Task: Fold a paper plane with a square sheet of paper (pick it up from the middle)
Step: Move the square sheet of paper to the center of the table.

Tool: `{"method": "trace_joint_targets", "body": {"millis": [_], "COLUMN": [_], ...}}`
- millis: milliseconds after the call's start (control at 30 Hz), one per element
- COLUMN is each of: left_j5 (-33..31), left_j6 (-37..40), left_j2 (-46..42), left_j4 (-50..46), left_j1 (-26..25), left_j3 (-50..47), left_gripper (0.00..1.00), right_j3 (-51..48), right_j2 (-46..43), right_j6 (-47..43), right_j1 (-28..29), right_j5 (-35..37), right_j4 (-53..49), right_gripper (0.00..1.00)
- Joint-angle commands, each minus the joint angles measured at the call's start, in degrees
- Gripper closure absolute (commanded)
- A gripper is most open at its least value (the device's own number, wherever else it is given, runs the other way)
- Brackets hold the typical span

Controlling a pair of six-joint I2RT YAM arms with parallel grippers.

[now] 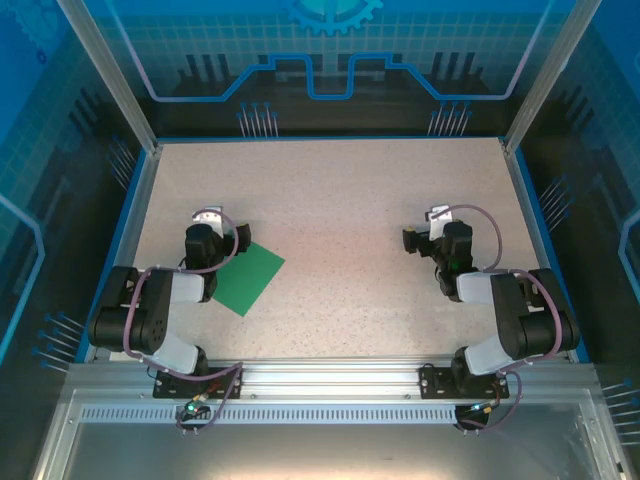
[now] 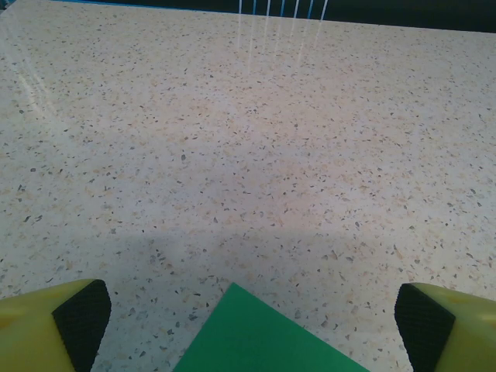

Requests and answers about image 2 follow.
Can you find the blue gear print panel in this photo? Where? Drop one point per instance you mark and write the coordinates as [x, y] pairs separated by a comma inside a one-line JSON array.
[[387, 11]]

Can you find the green paper sheet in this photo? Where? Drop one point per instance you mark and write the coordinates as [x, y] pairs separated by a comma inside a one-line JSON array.
[[255, 341]]

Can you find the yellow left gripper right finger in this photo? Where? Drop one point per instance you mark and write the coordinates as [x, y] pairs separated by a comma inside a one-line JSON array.
[[457, 333]]

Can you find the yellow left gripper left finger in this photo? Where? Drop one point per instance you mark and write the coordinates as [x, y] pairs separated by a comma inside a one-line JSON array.
[[35, 333]]

